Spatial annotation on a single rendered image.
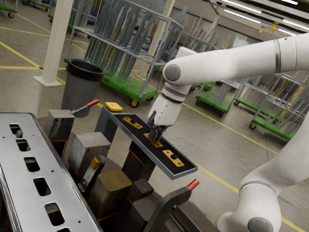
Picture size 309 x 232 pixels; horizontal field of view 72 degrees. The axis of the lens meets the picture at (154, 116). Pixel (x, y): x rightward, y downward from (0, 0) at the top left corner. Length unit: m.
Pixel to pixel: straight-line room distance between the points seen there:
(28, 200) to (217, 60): 0.62
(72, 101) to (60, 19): 1.39
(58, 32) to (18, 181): 3.36
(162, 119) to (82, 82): 2.37
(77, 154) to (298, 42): 0.71
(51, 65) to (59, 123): 3.14
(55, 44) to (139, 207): 3.56
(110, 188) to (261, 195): 0.45
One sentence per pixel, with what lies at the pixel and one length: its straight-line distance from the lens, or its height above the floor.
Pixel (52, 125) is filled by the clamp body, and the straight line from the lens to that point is 0.96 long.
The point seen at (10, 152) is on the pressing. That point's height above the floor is 1.00.
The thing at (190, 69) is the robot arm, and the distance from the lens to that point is 0.59.
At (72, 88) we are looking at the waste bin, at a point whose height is 0.42.
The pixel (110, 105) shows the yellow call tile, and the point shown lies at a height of 1.16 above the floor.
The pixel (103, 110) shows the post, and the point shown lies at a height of 1.13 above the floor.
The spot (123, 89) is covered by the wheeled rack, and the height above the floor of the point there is 0.27.
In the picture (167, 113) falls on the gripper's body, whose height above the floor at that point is 1.29.
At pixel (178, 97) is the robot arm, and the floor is 1.35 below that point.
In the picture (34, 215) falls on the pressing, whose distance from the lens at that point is 0.66.
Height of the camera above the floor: 1.52
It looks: 21 degrees down
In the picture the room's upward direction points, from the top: 23 degrees clockwise
